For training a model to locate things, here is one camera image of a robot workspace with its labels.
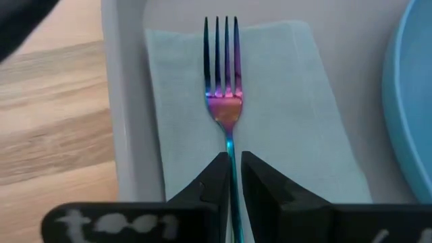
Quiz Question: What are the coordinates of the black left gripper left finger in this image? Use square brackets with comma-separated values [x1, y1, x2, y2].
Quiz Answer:
[40, 151, 232, 243]

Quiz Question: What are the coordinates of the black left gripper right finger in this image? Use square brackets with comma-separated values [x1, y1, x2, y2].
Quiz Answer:
[240, 151, 432, 243]

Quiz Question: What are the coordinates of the pale teal cloth napkin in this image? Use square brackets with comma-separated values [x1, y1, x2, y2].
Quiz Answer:
[144, 20, 374, 205]

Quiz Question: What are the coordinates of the iridescent rainbow metal fork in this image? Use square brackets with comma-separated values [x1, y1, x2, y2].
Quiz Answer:
[202, 16, 246, 243]

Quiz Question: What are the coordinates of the large grey plastic tray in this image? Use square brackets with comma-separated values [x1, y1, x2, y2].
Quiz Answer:
[100, 0, 432, 205]

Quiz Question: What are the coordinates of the blue round plate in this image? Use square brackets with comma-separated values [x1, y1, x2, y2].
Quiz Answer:
[381, 0, 432, 205]

